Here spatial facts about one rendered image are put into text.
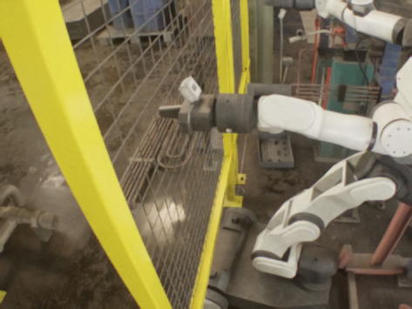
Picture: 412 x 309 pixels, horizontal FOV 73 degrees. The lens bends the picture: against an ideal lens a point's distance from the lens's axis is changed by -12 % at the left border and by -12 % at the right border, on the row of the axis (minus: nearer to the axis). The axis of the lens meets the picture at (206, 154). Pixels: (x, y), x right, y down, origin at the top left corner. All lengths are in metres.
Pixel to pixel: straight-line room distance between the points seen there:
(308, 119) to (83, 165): 0.43
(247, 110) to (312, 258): 0.96
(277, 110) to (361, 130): 0.18
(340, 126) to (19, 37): 0.57
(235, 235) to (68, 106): 1.44
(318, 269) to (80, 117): 1.28
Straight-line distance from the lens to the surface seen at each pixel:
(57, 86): 0.34
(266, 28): 2.92
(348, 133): 0.67
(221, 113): 0.65
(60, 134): 0.38
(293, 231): 1.22
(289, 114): 0.63
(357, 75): 2.11
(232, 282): 1.58
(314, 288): 1.58
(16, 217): 2.21
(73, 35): 5.86
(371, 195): 1.05
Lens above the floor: 1.59
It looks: 40 degrees down
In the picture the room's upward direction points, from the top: 7 degrees counter-clockwise
